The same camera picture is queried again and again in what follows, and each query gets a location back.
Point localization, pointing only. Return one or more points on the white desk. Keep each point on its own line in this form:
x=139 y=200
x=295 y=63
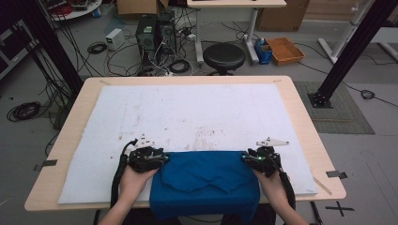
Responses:
x=236 y=3

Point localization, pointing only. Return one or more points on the black aluminium post with foot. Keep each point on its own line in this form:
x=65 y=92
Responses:
x=353 y=50

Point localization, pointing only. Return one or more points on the round white table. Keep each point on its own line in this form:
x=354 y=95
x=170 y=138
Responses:
x=75 y=9

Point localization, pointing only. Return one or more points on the black round stool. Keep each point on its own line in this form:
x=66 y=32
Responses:
x=224 y=56

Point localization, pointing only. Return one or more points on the person's left hand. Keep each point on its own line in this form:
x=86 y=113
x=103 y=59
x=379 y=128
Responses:
x=134 y=184

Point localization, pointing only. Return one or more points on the person's right hand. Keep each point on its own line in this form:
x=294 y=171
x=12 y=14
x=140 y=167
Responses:
x=272 y=190

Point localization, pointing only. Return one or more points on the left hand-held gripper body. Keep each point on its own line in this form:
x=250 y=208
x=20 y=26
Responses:
x=144 y=159

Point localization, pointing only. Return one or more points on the white metal stand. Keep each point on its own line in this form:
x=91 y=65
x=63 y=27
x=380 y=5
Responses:
x=344 y=34

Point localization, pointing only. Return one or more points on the blue t-shirt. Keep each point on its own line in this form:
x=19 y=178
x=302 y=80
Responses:
x=203 y=187

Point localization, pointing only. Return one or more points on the large cardboard box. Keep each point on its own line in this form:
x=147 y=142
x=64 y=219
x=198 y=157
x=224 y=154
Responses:
x=281 y=15

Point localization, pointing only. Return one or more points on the black computer tower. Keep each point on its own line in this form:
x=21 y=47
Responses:
x=167 y=33
x=146 y=40

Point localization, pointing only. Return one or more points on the white power supply box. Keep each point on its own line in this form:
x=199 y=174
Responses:
x=115 y=39

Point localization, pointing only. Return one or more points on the orange tray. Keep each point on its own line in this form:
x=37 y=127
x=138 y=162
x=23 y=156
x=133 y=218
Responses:
x=284 y=50

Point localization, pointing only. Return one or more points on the person's dark trousers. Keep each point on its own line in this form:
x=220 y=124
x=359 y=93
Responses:
x=140 y=218

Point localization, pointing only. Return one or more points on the grey metal rack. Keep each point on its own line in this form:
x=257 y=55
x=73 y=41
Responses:
x=15 y=50

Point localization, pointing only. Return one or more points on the white felt mat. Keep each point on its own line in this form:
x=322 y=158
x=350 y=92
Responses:
x=187 y=109

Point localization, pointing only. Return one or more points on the blue box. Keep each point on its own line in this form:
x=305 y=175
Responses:
x=263 y=53

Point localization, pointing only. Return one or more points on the cardboard box with open flap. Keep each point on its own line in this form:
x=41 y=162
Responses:
x=136 y=7

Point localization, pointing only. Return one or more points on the grey floor mat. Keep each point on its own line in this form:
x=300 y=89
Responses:
x=344 y=115

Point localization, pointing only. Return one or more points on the dark tape strip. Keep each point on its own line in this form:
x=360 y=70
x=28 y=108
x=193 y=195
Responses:
x=47 y=163
x=336 y=174

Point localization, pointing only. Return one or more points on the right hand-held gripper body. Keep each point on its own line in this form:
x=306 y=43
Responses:
x=269 y=162

